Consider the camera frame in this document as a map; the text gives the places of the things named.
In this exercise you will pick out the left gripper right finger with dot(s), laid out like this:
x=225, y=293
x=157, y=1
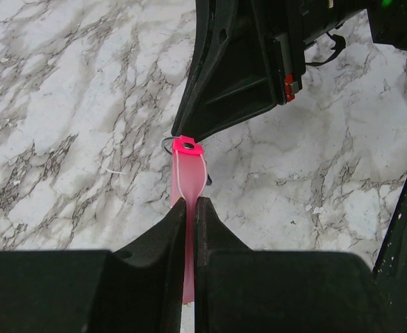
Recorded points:
x=238, y=289

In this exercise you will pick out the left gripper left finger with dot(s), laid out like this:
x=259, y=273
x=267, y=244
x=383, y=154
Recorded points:
x=135, y=289

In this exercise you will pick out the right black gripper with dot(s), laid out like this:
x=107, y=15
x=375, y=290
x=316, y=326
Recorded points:
x=248, y=57

